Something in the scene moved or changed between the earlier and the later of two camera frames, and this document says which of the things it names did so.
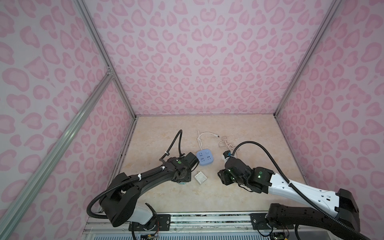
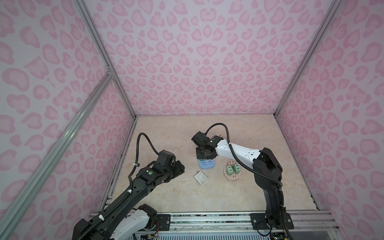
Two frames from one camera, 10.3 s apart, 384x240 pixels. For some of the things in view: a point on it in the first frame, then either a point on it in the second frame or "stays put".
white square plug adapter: x=200 y=177 stays put
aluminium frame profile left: x=8 y=220 stays put
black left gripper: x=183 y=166 -> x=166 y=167
